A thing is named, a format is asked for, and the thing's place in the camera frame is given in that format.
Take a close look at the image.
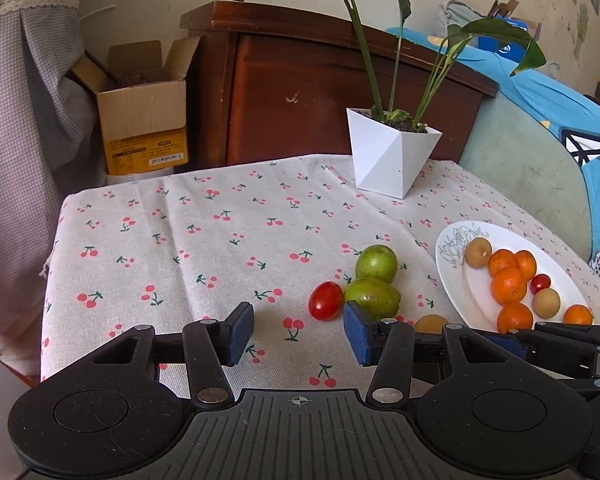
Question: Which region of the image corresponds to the white geometric plant pot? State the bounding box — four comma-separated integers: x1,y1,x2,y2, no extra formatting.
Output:
347,108,442,200

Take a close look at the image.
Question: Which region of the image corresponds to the pale green sofa cushion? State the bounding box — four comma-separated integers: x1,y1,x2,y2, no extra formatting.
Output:
460,94,593,261

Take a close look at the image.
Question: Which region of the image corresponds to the blue cartoon pillow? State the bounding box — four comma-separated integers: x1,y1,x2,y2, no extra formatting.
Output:
384,14,600,264

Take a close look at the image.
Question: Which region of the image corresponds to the brown kiwi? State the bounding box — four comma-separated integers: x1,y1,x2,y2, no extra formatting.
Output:
532,287,562,320
413,314,449,335
464,237,492,269

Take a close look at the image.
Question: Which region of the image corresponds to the cherry print tablecloth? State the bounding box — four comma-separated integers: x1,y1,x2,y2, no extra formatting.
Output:
41,155,600,390

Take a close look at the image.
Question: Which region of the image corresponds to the open cardboard box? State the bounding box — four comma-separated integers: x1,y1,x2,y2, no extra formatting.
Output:
72,37,199,177

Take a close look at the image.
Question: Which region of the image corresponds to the white decorated plate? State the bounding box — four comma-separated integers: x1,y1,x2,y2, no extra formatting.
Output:
436,221,594,332

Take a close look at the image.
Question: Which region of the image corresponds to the green plum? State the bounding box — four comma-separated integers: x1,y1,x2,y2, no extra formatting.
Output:
344,278,401,321
355,245,398,284

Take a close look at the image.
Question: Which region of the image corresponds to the orange mandarin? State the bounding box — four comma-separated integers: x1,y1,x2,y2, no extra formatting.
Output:
562,304,594,326
488,249,518,278
496,302,534,334
491,268,527,306
515,249,536,282

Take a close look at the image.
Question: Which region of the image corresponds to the dark wooden cabinet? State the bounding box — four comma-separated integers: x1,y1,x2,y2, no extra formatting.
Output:
180,1,498,170

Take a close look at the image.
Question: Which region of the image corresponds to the red cherry tomato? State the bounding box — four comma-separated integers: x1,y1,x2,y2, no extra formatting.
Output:
308,282,344,321
529,273,552,295

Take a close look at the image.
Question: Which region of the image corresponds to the green leafy plant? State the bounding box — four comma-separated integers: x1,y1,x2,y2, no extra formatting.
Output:
212,0,549,134

